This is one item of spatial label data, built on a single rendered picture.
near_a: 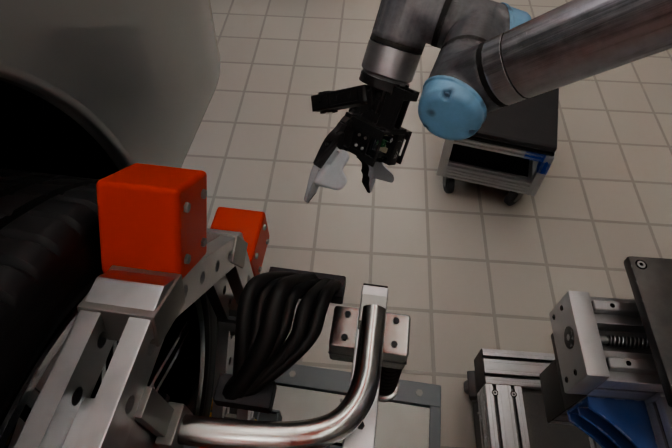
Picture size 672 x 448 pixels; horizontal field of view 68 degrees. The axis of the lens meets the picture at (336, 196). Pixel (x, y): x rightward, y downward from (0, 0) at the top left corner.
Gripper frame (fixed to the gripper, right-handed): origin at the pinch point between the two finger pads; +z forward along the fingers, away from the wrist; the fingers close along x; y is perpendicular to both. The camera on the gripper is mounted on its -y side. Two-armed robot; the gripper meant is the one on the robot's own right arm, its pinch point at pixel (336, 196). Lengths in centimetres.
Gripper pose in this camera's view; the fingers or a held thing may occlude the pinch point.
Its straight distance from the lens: 78.8
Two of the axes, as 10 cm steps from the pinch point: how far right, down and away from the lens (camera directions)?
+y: 6.9, 4.5, -5.6
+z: -2.8, 8.9, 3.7
